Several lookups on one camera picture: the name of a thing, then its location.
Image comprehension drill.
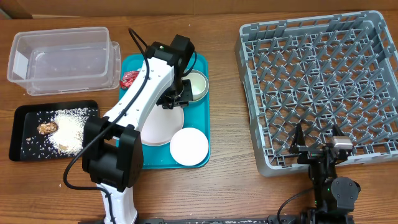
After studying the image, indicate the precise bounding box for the large white plate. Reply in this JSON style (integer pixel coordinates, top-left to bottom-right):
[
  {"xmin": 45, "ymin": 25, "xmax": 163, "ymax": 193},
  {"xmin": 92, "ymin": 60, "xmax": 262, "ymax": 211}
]
[{"xmin": 141, "ymin": 106, "xmax": 184, "ymax": 146}]

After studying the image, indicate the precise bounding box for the red snack wrapper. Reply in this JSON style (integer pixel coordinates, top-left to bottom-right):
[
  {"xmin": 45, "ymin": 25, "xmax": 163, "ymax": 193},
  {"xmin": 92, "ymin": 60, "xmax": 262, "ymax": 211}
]
[{"xmin": 120, "ymin": 71, "xmax": 139, "ymax": 90}]

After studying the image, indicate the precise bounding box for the small white plate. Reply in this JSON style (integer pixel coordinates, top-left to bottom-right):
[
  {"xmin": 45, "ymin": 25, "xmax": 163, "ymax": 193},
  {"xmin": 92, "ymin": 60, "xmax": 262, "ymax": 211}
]
[{"xmin": 170, "ymin": 128, "xmax": 209, "ymax": 166}]

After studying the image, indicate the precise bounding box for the rice leftovers pile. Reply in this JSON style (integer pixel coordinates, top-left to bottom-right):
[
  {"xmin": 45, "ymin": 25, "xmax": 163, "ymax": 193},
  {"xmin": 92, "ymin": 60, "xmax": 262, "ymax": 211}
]
[{"xmin": 47, "ymin": 111, "xmax": 90, "ymax": 157}]

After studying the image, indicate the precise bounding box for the brown food scrap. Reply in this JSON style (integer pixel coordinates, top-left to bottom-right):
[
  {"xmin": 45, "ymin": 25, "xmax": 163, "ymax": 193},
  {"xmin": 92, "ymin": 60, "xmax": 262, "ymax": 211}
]
[{"xmin": 37, "ymin": 121, "xmax": 58, "ymax": 135}]

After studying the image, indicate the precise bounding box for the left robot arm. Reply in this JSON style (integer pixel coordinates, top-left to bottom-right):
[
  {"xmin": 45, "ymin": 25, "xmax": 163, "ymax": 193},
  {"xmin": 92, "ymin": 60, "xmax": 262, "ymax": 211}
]
[{"xmin": 82, "ymin": 35, "xmax": 196, "ymax": 223}]

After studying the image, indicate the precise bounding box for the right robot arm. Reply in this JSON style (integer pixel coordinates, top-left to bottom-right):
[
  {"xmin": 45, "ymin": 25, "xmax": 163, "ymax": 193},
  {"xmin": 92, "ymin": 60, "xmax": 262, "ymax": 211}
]
[{"xmin": 289, "ymin": 124, "xmax": 361, "ymax": 223}]

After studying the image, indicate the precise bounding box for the grey dishwasher rack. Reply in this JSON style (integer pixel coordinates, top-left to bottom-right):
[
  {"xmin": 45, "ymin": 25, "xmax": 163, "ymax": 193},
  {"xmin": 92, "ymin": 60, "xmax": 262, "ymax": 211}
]
[{"xmin": 235, "ymin": 11, "xmax": 397, "ymax": 177}]

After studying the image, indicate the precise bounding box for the white paper cup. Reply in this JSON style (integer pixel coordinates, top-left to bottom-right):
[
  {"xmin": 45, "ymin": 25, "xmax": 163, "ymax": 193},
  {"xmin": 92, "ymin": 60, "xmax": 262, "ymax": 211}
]
[{"xmin": 190, "ymin": 77, "xmax": 207, "ymax": 101}]

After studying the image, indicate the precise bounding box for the grey metal bowl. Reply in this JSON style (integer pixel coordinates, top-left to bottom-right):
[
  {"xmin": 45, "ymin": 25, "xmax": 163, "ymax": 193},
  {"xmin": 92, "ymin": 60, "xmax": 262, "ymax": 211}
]
[{"xmin": 183, "ymin": 70, "xmax": 209, "ymax": 102}]

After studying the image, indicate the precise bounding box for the clear plastic storage bin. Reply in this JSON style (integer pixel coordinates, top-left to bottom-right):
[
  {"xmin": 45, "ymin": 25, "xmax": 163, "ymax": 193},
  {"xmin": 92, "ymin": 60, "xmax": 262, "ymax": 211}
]
[{"xmin": 7, "ymin": 27, "xmax": 121, "ymax": 96}]

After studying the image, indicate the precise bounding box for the black plastic tray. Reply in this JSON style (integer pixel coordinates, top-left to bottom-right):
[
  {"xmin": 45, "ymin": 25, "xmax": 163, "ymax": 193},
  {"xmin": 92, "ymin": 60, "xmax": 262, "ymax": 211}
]
[{"xmin": 9, "ymin": 100, "xmax": 100, "ymax": 161}]

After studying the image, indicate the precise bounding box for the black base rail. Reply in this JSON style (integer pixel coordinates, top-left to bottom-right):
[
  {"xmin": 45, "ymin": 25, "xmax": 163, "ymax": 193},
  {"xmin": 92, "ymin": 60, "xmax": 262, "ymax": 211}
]
[{"xmin": 77, "ymin": 215, "xmax": 355, "ymax": 224}]

